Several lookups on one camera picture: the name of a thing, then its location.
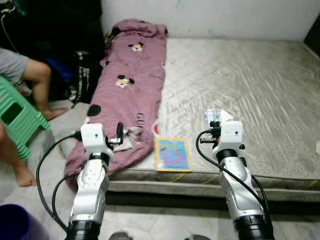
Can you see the small white tissue packet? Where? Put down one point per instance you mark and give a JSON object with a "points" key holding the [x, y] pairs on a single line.
{"points": [[216, 116]]}

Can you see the pink cartoon mouse blanket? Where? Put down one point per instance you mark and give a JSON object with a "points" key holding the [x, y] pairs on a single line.
{"points": [[135, 90]]}

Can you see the colourful yellow-edged book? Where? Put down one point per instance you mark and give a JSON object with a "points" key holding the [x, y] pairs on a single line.
{"points": [[172, 155]]}

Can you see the small red white packet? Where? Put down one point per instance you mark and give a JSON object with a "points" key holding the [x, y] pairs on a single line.
{"points": [[155, 129]]}

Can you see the grey quilted mattress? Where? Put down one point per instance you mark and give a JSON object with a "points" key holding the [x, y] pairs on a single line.
{"points": [[240, 80]]}

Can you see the blue fabric item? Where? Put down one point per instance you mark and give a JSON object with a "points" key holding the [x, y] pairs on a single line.
{"points": [[62, 70]]}

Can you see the green plastic stool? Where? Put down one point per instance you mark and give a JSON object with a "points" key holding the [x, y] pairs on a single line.
{"points": [[20, 122]]}

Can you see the grey left robot leg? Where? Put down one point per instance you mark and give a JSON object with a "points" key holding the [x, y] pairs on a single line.
{"points": [[120, 236]]}

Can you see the grey robot leg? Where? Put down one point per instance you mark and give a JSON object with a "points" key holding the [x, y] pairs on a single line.
{"points": [[197, 237], [120, 236]]}

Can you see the barefoot person in grey shorts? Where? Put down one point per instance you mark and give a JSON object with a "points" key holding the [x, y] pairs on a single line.
{"points": [[35, 72]]}

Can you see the grey right robot leg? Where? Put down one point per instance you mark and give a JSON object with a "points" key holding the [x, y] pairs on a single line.
{"points": [[197, 237]]}

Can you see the purple plastic bin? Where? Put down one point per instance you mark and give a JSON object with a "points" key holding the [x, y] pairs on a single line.
{"points": [[17, 225]]}

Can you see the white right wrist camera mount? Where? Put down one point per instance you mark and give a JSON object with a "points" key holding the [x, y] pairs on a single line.
{"points": [[231, 134]]}

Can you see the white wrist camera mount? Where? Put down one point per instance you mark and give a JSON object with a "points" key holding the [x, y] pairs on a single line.
{"points": [[93, 136], [231, 134]]}

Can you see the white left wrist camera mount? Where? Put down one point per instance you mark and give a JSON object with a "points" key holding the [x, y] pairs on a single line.
{"points": [[93, 136]]}

